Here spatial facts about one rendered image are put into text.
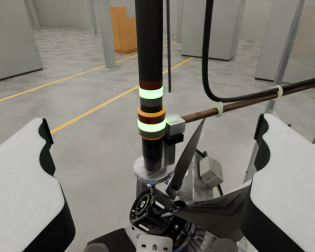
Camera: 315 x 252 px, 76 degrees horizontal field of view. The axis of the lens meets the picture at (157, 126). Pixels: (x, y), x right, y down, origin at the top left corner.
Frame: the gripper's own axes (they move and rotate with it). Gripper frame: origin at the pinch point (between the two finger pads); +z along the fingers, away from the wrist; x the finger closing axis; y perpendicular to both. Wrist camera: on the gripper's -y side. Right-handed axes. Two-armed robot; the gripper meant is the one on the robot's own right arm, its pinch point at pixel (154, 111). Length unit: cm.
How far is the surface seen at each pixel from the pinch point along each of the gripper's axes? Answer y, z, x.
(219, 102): 10.0, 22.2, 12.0
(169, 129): 12.1, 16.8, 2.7
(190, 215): 30.9, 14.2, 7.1
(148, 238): 48, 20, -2
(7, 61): 124, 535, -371
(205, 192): 56, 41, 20
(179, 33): 124, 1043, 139
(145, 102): 6.6, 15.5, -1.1
